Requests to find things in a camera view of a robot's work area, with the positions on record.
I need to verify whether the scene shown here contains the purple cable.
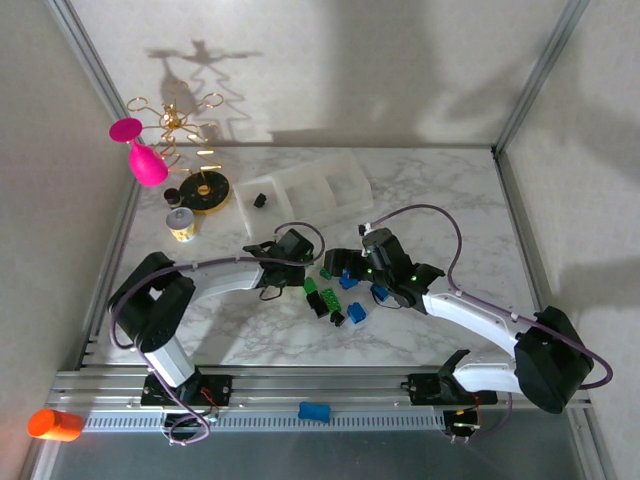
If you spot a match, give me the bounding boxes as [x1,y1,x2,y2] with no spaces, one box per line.
[363,203,615,445]
[108,221,327,447]

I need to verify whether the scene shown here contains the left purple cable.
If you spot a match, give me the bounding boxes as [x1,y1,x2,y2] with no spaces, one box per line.
[108,221,327,447]

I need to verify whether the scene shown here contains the pink wine glass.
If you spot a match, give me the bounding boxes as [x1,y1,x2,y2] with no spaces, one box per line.
[108,117,170,188]

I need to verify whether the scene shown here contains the blue clip on rail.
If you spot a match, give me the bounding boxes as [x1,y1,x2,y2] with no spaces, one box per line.
[298,401,332,424]

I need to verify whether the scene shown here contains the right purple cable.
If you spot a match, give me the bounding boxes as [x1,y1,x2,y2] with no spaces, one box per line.
[363,203,615,445]

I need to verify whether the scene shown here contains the small yellow printed can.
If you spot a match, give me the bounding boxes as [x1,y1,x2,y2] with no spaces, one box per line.
[165,207,199,245]

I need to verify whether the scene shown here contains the grey slotted cable duct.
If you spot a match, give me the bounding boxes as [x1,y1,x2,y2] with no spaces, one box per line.
[82,412,451,432]

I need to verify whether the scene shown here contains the gold wire glass rack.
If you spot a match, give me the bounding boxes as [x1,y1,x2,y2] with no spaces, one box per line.
[125,79,234,216]

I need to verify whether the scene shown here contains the white plastic bin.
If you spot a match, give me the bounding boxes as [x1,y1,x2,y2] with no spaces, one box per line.
[312,152,374,214]
[232,175,296,237]
[269,162,337,224]

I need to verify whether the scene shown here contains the aluminium side rail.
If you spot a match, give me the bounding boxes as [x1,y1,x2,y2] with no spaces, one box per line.
[492,147,601,416]
[74,149,144,374]

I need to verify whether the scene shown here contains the orange cylinder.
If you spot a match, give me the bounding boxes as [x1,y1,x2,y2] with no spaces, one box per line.
[27,408,86,443]

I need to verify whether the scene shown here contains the aluminium frame post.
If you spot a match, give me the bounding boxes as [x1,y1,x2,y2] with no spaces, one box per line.
[492,0,594,156]
[43,0,144,156]

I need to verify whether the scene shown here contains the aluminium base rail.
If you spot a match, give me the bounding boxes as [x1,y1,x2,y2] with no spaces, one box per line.
[47,368,594,419]

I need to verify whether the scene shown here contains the thin red black wires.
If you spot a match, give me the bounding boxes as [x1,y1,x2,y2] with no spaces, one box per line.
[197,385,222,419]
[452,394,484,431]

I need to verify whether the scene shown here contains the long green lego brick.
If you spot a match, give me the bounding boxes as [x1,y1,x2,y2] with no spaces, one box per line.
[321,287,344,314]

